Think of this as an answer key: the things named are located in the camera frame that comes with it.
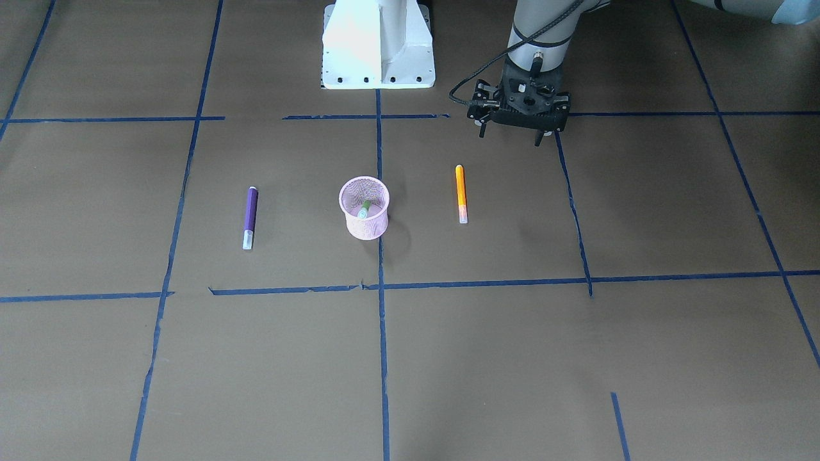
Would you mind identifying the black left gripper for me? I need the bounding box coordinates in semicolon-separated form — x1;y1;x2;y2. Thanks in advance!
479;109;570;148

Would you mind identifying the green highlighter pen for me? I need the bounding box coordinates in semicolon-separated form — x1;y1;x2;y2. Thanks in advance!
357;200;372;220

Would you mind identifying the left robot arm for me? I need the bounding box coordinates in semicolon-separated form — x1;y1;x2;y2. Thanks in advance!
448;1;818;147

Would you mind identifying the orange highlighter pen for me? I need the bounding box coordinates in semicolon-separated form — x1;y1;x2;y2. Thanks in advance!
454;165;468;224

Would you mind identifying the pink mesh pen holder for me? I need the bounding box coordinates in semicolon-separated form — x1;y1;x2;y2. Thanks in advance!
338;176;390;240

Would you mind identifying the purple highlighter pen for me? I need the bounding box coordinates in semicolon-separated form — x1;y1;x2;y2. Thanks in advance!
242;186;258;251

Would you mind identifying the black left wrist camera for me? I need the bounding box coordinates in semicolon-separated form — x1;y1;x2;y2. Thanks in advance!
468;61;571;122

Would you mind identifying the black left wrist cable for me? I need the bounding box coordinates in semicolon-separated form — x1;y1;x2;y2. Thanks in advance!
448;0;587;106

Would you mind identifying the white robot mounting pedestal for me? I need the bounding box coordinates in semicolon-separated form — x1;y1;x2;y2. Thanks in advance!
320;1;436;90

